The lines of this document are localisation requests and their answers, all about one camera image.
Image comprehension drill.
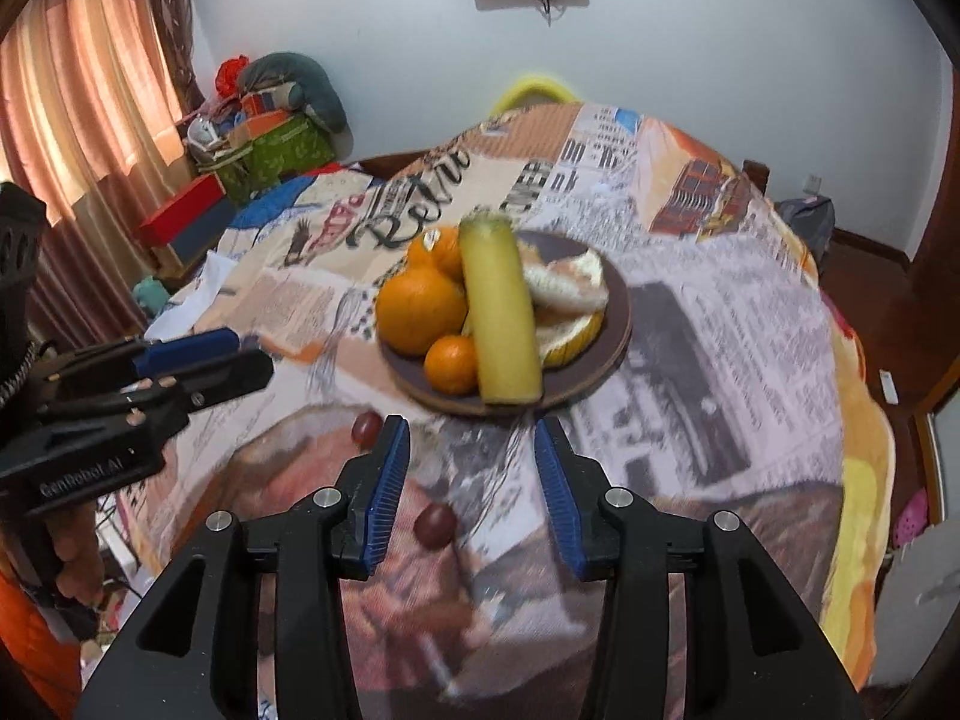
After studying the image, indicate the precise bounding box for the black bag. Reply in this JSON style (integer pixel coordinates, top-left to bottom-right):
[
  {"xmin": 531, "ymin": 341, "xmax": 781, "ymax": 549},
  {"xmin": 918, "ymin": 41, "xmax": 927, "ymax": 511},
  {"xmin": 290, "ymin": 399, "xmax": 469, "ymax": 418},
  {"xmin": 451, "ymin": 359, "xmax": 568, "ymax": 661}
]
[{"xmin": 772, "ymin": 195, "xmax": 836, "ymax": 275}]

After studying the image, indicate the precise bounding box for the red plastic bag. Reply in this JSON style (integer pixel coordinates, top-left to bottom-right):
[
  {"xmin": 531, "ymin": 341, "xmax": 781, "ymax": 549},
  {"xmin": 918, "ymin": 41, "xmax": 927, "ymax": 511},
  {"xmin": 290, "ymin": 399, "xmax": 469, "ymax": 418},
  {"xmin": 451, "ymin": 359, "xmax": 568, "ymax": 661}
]
[{"xmin": 216, "ymin": 56, "xmax": 252, "ymax": 95}]

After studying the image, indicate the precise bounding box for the small tangerine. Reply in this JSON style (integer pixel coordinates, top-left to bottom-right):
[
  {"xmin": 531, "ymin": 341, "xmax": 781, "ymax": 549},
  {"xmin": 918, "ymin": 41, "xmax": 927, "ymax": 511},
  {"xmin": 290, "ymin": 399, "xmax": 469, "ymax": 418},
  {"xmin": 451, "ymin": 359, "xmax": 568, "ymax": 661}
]
[{"xmin": 424, "ymin": 335, "xmax": 481, "ymax": 396}]

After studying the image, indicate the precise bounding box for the yellow foam tube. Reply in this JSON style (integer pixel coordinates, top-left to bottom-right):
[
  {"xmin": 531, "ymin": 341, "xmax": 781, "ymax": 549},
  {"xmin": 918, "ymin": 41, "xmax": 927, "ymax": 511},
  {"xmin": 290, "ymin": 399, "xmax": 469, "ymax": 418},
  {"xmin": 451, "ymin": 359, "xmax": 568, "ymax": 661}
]
[{"xmin": 491, "ymin": 73, "xmax": 578, "ymax": 113}]

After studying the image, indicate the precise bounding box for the person's left hand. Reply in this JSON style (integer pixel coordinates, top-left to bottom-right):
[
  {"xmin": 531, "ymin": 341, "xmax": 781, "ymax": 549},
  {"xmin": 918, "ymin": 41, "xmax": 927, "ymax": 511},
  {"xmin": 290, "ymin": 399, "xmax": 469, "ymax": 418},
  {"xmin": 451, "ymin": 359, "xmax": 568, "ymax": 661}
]
[{"xmin": 45, "ymin": 502, "xmax": 106, "ymax": 605}]

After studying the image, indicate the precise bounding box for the patchwork blanket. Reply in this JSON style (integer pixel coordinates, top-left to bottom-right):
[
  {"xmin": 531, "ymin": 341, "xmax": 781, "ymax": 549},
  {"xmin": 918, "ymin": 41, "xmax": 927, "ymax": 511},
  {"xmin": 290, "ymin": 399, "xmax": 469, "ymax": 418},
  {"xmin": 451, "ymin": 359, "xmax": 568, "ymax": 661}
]
[{"xmin": 146, "ymin": 165, "xmax": 376, "ymax": 331}]

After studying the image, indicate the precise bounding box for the red box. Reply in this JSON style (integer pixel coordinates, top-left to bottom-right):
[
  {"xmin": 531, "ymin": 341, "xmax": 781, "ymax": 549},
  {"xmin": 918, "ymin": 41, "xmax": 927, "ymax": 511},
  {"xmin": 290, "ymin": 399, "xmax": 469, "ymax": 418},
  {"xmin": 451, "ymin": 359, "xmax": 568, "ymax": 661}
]
[{"xmin": 137, "ymin": 172, "xmax": 230, "ymax": 248}]

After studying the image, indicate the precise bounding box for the pink slipper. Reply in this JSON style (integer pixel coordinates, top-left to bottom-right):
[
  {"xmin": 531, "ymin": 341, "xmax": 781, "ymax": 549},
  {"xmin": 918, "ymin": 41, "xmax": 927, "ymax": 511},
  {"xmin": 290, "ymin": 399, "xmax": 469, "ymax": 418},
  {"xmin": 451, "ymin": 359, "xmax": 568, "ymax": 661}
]
[{"xmin": 892, "ymin": 487, "xmax": 931, "ymax": 548}]

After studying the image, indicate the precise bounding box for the person's left forearm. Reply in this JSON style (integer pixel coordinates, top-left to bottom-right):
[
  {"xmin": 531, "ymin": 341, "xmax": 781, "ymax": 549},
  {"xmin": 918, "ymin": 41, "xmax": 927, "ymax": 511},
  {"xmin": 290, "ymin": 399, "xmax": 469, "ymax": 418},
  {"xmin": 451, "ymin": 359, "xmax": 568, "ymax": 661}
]
[{"xmin": 0, "ymin": 566, "xmax": 85, "ymax": 702}]

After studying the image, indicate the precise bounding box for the brown curtain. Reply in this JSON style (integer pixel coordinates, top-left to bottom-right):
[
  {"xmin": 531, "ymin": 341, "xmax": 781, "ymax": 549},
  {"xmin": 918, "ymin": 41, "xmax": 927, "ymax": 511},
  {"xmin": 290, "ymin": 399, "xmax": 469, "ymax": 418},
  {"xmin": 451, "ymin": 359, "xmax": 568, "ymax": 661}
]
[{"xmin": 142, "ymin": 0, "xmax": 207, "ymax": 113}]

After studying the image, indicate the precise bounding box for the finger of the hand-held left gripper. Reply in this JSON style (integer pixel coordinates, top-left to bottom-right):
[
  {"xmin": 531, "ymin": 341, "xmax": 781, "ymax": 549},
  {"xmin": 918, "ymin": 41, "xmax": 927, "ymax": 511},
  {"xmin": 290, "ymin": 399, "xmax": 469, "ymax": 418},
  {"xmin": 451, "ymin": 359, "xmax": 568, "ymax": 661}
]
[
  {"xmin": 37, "ymin": 328, "xmax": 241, "ymax": 385},
  {"xmin": 37, "ymin": 350, "xmax": 275, "ymax": 436}
]

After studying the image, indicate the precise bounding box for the dark round plate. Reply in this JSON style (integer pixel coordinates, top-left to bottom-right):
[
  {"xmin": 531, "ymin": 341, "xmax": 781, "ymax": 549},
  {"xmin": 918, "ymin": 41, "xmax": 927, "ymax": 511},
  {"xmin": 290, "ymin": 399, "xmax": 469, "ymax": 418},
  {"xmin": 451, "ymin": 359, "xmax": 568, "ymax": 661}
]
[{"xmin": 377, "ymin": 231, "xmax": 633, "ymax": 417}]

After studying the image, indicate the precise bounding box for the plain orange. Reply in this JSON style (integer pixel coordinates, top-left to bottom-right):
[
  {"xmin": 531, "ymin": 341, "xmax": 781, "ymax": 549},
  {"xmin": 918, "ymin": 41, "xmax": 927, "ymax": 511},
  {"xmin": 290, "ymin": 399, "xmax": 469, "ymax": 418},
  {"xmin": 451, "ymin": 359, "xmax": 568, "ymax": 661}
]
[{"xmin": 375, "ymin": 266, "xmax": 470, "ymax": 357}]

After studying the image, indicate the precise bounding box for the pink curtain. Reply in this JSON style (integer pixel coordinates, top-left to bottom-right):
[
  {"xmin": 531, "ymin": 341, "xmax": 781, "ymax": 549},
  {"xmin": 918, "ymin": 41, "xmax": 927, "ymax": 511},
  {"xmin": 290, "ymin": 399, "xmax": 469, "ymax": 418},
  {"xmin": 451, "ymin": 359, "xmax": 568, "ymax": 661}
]
[{"xmin": 0, "ymin": 0, "xmax": 188, "ymax": 331}]

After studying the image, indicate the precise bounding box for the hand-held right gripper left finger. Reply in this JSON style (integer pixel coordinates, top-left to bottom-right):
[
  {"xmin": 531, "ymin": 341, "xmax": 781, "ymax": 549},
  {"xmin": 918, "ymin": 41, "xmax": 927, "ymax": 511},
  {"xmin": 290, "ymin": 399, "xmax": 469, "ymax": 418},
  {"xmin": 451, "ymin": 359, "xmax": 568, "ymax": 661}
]
[{"xmin": 75, "ymin": 414, "xmax": 412, "ymax": 720}]

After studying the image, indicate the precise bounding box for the teal plush toy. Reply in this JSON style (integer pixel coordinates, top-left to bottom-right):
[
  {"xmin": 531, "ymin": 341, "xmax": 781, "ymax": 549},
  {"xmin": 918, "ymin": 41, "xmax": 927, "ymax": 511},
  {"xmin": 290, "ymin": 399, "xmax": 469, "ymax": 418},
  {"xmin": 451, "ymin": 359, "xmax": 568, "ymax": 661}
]
[{"xmin": 133, "ymin": 275, "xmax": 173, "ymax": 316}]

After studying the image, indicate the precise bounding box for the yellow-green banana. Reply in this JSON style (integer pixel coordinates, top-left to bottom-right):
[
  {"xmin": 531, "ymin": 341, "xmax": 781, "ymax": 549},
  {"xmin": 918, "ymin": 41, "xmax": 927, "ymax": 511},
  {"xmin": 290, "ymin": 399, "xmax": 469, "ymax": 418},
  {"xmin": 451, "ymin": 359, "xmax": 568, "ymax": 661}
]
[{"xmin": 459, "ymin": 214, "xmax": 543, "ymax": 404}]

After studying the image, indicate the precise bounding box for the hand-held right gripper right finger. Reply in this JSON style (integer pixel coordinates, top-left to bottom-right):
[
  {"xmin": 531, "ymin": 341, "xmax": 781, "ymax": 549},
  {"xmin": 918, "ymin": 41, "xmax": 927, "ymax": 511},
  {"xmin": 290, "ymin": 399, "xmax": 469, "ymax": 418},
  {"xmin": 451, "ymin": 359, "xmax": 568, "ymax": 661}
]
[{"xmin": 534, "ymin": 416, "xmax": 863, "ymax": 720}]

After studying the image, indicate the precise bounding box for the newspaper print cloth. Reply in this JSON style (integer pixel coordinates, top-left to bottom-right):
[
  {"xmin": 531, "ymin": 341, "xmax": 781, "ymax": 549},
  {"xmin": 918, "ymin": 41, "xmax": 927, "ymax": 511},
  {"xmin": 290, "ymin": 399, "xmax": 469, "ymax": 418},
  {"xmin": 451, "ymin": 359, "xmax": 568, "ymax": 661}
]
[{"xmin": 142, "ymin": 97, "xmax": 897, "ymax": 720}]

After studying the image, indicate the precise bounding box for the large orange with sticker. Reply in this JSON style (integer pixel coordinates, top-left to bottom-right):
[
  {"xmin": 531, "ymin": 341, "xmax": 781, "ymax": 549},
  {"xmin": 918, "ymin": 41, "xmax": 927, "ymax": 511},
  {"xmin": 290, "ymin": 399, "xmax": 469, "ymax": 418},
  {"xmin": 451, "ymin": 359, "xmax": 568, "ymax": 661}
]
[{"xmin": 405, "ymin": 227, "xmax": 466, "ymax": 286}]

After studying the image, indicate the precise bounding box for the green storage box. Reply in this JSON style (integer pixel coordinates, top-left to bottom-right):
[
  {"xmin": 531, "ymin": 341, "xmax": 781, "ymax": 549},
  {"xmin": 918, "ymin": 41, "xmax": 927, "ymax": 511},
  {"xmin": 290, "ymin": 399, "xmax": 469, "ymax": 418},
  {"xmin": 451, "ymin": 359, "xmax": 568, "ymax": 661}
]
[{"xmin": 191, "ymin": 112, "xmax": 336, "ymax": 205}]

